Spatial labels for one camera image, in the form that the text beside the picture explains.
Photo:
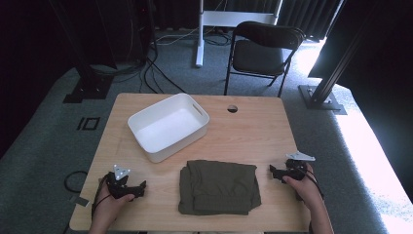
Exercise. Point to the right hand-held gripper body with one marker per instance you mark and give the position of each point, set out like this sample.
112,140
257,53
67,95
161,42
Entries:
293,170

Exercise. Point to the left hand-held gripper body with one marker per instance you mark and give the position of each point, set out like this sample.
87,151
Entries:
119,188

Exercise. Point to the olive green pants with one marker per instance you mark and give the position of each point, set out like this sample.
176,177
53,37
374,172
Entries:
219,187

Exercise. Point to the white plastic bin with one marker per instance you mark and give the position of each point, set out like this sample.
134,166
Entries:
168,128

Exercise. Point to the person's right hand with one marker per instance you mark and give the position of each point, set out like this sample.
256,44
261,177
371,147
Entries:
303,188

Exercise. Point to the person's left hand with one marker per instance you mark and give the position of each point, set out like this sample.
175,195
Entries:
108,206

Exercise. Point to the grey tape piece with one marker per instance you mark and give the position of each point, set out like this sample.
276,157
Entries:
81,201

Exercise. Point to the black metal stand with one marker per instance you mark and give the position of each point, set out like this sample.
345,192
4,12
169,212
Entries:
89,87
319,97

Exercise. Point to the black folding chair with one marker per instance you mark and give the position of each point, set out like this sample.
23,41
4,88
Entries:
259,57

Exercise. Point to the white metal desk frame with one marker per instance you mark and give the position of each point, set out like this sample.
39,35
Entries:
227,18

